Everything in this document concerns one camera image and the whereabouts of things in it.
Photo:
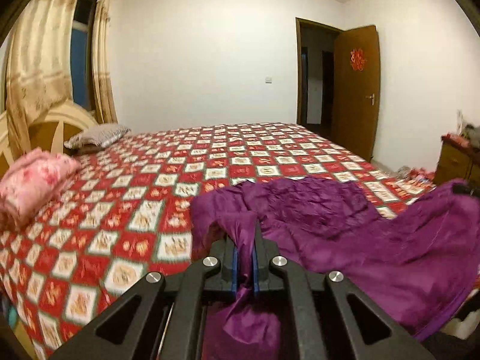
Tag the beige curtain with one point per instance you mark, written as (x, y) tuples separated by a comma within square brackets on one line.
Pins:
[(103, 94), (38, 67)]

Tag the pink folded blanket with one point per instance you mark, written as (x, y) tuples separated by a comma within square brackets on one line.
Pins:
[(31, 182)]

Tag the red patchwork bedspread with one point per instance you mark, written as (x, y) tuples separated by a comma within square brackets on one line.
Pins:
[(129, 211)]

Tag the beige left curtain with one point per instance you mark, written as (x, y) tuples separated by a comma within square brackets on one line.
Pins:
[(38, 67)]

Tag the cream wooden headboard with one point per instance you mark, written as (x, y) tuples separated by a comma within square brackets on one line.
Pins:
[(49, 132)]

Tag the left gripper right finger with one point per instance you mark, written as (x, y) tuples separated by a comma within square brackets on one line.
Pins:
[(326, 315)]

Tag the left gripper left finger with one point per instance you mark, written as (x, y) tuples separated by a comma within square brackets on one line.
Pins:
[(160, 316)]

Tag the clutter on cabinet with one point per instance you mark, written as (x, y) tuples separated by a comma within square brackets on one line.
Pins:
[(466, 135)]

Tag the beige right curtain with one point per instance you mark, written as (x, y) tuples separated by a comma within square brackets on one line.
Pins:
[(103, 94)]

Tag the grey striped pillow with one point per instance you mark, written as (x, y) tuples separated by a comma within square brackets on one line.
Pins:
[(100, 136)]

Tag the brown wooden cabinet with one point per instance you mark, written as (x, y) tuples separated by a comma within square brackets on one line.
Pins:
[(457, 162)]

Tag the brown wooden door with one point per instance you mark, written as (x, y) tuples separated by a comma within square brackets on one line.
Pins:
[(357, 76)]

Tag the purple down jacket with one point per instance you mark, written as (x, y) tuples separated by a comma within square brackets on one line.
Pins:
[(418, 267)]

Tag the window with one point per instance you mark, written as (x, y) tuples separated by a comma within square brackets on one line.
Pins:
[(80, 54)]

